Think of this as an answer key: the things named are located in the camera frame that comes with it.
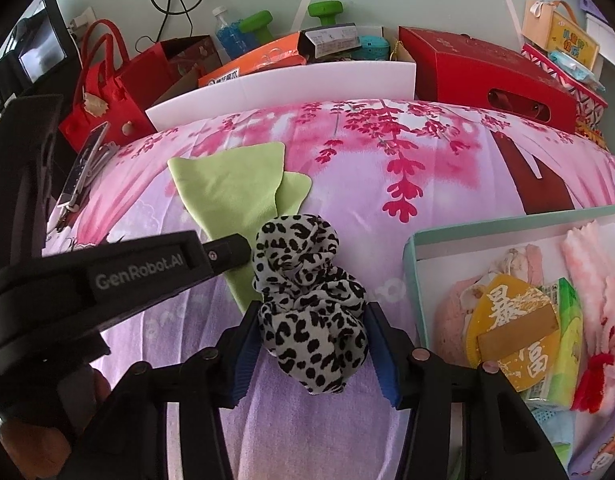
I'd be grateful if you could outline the teal round case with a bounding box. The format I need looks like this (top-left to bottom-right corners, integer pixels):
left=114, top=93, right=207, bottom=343
left=350, top=35, right=391, bottom=61

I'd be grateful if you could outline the purple pegboard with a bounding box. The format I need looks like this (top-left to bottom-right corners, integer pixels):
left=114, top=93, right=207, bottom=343
left=577, top=0, right=611, bottom=23

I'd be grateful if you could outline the white foam board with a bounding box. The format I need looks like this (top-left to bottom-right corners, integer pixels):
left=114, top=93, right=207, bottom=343
left=145, top=57, right=418, bottom=133

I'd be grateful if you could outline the wall power outlet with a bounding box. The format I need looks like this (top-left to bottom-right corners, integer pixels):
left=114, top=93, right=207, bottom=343
left=68, top=6, right=98, bottom=33

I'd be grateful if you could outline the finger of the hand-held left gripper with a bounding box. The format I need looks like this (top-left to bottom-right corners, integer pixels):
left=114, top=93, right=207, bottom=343
left=202, top=232, right=252, bottom=277

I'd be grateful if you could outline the black white spotted scrunchie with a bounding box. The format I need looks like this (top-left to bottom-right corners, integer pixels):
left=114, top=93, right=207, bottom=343
left=252, top=214, right=371, bottom=396

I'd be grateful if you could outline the yellow gift box with handle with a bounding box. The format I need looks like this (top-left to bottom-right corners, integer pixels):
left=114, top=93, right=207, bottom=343
left=521, top=0, right=601, bottom=68

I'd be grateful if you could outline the green dumbbell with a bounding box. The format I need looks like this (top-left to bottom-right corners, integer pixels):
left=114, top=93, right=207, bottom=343
left=307, top=1, right=344, bottom=28
left=239, top=10, right=274, bottom=46

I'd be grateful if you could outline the person's left hand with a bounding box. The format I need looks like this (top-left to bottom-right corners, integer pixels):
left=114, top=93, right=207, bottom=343
left=0, top=366, right=113, bottom=480

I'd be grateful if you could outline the red felt handbag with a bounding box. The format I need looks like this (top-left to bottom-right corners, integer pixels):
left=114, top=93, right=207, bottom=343
left=60, top=19, right=156, bottom=153

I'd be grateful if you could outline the red gift box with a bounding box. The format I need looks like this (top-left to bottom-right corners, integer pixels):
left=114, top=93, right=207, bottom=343
left=398, top=26, right=578, bottom=133

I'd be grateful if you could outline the blue face mask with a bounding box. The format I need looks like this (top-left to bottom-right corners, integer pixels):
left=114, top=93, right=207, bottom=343
left=530, top=407, right=575, bottom=466

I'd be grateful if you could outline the black monitor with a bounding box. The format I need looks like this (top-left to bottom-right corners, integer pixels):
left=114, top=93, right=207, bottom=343
left=0, top=0, right=83, bottom=111

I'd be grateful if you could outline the orange box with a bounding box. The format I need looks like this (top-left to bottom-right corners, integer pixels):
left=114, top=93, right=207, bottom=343
left=198, top=31, right=308, bottom=88

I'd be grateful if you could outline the green tissue pack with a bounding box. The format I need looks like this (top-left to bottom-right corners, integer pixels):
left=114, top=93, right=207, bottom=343
left=520, top=277, right=585, bottom=406

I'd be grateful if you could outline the pink fluffy cloth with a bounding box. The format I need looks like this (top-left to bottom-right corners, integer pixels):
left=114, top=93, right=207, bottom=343
left=562, top=220, right=615, bottom=361

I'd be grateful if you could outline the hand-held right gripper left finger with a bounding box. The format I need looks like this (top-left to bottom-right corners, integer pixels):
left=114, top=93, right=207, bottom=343
left=62, top=302, right=263, bottom=480

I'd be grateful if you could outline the printed blanket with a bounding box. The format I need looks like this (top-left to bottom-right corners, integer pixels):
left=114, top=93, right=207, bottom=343
left=40, top=100, right=615, bottom=480

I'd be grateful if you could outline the grey labelled carton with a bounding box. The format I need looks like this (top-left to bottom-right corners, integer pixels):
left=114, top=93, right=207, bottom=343
left=298, top=24, right=361, bottom=61

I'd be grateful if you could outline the purple baby wipes pack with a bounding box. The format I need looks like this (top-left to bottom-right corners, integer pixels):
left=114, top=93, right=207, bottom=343
left=567, top=425, right=615, bottom=480

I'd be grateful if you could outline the red paper bag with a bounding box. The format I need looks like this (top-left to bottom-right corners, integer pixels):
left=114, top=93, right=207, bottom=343
left=115, top=35, right=228, bottom=111

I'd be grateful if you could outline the blue liquid bottle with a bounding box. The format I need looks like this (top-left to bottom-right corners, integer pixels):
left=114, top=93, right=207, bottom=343
left=212, top=6, right=248, bottom=61

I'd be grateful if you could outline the white tray box teal rim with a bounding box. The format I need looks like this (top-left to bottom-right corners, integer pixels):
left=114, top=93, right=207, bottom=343
left=402, top=204, right=615, bottom=480

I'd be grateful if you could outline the smartphone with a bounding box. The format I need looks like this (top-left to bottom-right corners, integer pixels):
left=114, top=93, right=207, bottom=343
left=56, top=121, right=110, bottom=208

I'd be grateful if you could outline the red patterned box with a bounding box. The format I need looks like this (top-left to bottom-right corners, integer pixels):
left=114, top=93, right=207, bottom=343
left=520, top=42, right=609, bottom=128

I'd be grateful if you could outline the green cloth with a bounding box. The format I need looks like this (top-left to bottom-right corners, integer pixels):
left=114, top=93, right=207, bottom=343
left=168, top=142, right=312, bottom=313

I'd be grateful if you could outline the pink knit scrunchie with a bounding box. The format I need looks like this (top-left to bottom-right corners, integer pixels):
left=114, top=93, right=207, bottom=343
left=435, top=244, right=544, bottom=366

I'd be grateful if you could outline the white cabinet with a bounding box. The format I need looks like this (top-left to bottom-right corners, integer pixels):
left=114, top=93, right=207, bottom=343
left=585, top=12, right=615, bottom=63

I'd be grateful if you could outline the white phone stand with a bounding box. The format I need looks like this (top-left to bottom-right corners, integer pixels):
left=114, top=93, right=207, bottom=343
left=58, top=142, right=121, bottom=233

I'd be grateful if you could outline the light blue wipes pack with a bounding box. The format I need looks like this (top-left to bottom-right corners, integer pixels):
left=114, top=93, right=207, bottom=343
left=547, top=50, right=601, bottom=91

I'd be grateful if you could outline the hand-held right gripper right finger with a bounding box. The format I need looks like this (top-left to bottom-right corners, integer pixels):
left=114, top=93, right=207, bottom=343
left=362, top=301, right=571, bottom=480

